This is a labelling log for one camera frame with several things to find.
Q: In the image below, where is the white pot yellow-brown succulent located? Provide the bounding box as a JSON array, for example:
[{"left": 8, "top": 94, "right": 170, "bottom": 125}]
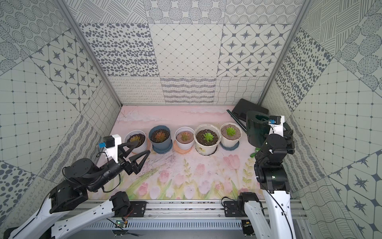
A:
[{"left": 125, "top": 130, "right": 149, "bottom": 154}]

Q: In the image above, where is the dark green watering can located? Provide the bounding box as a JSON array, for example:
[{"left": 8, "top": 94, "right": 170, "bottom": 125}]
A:
[{"left": 227, "top": 110, "right": 270, "bottom": 148}]

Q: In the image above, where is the blue-grey pot red succulent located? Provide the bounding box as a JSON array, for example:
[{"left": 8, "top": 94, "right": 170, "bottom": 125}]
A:
[{"left": 149, "top": 125, "right": 173, "bottom": 154}]

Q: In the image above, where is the white pot pink succulent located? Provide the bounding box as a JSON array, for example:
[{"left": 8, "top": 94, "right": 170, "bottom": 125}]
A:
[{"left": 173, "top": 126, "right": 195, "bottom": 154}]

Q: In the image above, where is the white pot bright green succulent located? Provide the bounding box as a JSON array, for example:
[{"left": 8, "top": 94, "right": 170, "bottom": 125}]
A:
[{"left": 220, "top": 122, "right": 243, "bottom": 151}]

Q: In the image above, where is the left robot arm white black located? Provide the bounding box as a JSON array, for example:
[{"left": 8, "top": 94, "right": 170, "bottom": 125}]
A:
[{"left": 4, "top": 141, "right": 150, "bottom": 239}]

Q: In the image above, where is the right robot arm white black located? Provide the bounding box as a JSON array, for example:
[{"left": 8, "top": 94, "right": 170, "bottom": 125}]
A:
[{"left": 237, "top": 116, "right": 295, "bottom": 239}]

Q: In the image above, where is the large white pot green succulent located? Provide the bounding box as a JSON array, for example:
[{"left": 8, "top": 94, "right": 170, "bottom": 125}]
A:
[{"left": 194, "top": 124, "right": 221, "bottom": 156}]

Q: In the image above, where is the black plastic tool case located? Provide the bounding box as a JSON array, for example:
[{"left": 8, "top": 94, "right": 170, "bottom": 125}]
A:
[{"left": 231, "top": 99, "right": 269, "bottom": 121}]

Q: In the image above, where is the left small circuit board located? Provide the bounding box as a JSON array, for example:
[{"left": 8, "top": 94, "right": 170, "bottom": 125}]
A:
[{"left": 111, "top": 220, "right": 128, "bottom": 236}]

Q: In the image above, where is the small circuit board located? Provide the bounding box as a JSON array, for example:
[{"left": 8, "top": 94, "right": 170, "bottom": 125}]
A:
[
  {"left": 111, "top": 220, "right": 128, "bottom": 236},
  {"left": 241, "top": 220, "right": 255, "bottom": 236}
]

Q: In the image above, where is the right small circuit board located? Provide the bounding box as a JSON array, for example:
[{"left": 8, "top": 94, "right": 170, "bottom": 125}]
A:
[{"left": 241, "top": 220, "right": 255, "bottom": 236}]

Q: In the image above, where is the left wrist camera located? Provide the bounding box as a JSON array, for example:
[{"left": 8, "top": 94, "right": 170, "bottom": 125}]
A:
[{"left": 98, "top": 134, "right": 122, "bottom": 163}]

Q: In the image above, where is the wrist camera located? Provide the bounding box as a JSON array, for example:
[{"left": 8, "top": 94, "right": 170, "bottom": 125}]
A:
[
  {"left": 268, "top": 116, "right": 285, "bottom": 137},
  {"left": 98, "top": 134, "right": 122, "bottom": 163}
]

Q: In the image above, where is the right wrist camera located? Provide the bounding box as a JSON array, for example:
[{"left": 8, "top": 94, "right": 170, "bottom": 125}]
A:
[{"left": 268, "top": 116, "right": 285, "bottom": 137}]

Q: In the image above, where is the green hose nozzle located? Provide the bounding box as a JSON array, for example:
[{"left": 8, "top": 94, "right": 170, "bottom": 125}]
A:
[{"left": 250, "top": 148, "right": 261, "bottom": 158}]

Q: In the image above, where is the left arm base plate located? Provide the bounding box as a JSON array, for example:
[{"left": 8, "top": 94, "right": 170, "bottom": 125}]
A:
[{"left": 125, "top": 201, "right": 148, "bottom": 218}]

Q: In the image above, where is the aluminium mounting rail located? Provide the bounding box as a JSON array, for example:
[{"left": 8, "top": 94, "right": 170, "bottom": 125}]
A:
[{"left": 63, "top": 199, "right": 307, "bottom": 220}]

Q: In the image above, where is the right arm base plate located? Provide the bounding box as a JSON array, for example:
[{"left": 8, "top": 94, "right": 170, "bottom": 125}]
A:
[{"left": 222, "top": 200, "right": 247, "bottom": 218}]

